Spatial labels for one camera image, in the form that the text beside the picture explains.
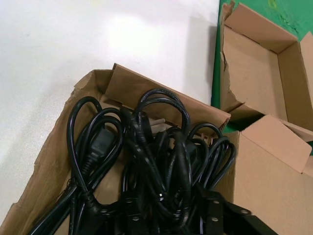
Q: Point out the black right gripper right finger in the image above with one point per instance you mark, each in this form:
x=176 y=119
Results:
x=220 y=215

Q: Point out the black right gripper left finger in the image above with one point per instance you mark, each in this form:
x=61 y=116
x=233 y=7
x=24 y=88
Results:
x=127 y=220

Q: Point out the shallow open cardboard box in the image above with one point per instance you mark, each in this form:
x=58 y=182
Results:
x=264 y=73

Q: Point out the open cardboard box torn corner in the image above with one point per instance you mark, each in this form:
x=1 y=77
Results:
x=264 y=147

